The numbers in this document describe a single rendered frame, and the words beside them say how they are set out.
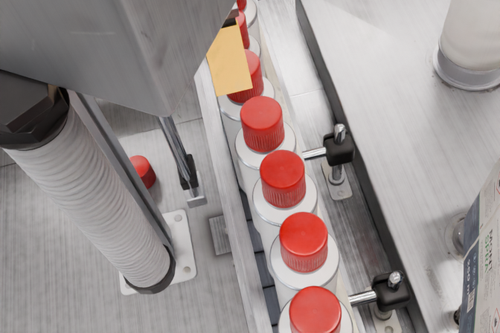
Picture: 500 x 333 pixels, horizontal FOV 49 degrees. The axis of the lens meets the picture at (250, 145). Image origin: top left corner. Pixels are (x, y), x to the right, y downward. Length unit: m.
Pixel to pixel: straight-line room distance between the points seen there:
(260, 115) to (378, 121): 0.27
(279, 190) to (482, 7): 0.32
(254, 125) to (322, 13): 0.38
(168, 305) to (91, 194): 0.40
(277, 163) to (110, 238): 0.15
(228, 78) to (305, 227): 0.14
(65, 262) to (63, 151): 0.48
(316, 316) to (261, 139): 0.14
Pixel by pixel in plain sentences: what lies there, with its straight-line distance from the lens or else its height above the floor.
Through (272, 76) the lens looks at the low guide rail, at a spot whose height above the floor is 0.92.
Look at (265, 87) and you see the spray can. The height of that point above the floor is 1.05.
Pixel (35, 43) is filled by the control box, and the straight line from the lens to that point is 0.18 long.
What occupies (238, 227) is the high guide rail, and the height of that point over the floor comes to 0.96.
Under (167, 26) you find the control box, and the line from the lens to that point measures 0.16.
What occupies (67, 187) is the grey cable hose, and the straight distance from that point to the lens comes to 0.25.
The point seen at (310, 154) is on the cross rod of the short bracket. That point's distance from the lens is 0.60.
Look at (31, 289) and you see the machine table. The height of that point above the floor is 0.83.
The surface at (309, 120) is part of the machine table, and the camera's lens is 0.72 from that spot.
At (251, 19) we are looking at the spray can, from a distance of 0.55.
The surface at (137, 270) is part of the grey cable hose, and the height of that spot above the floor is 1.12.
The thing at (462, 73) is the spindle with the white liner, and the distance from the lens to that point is 0.69.
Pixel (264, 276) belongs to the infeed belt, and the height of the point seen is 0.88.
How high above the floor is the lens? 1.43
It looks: 58 degrees down
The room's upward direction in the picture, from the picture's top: 11 degrees counter-clockwise
